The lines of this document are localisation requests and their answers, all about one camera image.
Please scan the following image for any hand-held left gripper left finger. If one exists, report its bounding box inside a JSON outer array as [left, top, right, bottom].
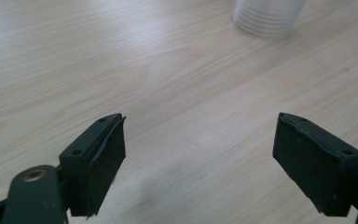
[[58, 112, 128, 219]]

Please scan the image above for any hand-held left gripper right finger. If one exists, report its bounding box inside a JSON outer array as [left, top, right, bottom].
[[271, 111, 358, 218]]

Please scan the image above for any stack of clear plastic cups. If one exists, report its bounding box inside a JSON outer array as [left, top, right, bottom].
[[231, 0, 309, 41]]

